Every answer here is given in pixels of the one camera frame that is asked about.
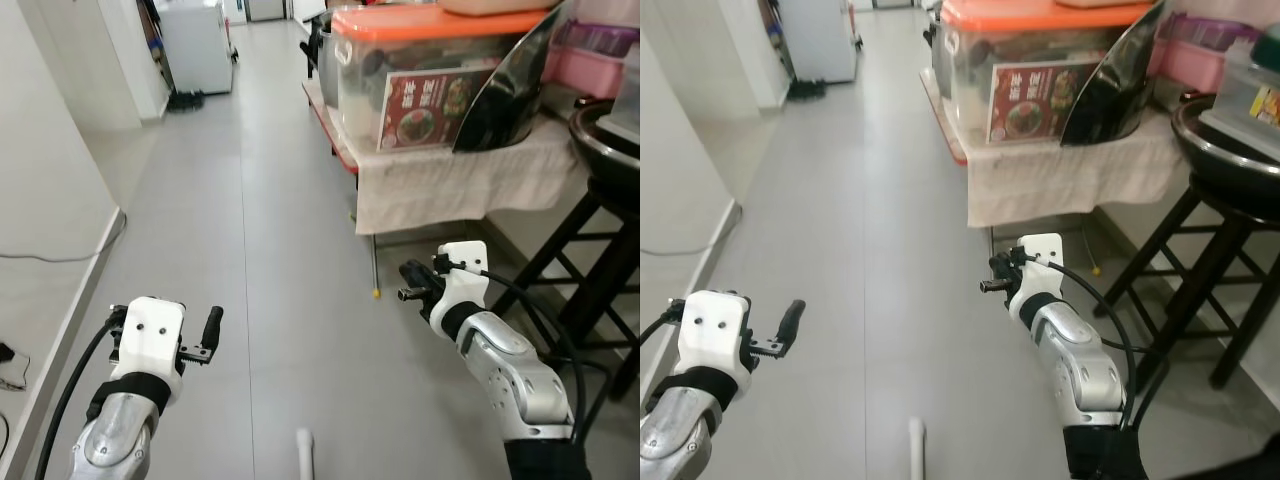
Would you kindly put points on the white plastic table leg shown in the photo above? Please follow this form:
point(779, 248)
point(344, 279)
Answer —
point(306, 455)
point(916, 450)

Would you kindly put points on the black shiny pan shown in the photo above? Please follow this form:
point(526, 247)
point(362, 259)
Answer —
point(510, 90)
point(1115, 90)

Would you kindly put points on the pink purple plastic container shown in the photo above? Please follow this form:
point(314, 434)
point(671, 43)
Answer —
point(590, 70)
point(1200, 65)

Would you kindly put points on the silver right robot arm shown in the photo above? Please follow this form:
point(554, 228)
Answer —
point(1085, 365)
point(510, 370)

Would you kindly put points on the black wooden stool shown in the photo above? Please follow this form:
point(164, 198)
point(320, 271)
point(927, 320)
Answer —
point(580, 260)
point(1200, 260)

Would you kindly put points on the red food poster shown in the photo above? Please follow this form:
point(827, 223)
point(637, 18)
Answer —
point(435, 110)
point(1035, 100)

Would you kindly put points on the green pot lid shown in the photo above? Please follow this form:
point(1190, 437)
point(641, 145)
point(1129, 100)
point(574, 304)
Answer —
point(1270, 45)

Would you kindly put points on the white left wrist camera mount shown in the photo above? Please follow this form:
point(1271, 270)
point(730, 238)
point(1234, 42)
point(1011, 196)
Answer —
point(150, 340)
point(715, 335)

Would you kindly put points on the beige ceramic pot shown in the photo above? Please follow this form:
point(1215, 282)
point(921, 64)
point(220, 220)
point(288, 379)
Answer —
point(500, 6)

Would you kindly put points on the clear box orange lid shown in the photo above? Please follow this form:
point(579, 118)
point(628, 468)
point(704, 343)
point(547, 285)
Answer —
point(430, 22)
point(1040, 15)

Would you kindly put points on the dark green floor cleaner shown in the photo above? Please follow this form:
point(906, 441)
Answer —
point(187, 100)
point(808, 90)

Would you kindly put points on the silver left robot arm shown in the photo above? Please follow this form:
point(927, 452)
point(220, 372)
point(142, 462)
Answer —
point(110, 450)
point(675, 450)

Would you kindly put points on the white fridge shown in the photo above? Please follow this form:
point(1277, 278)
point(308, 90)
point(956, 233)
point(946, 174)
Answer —
point(195, 45)
point(820, 40)

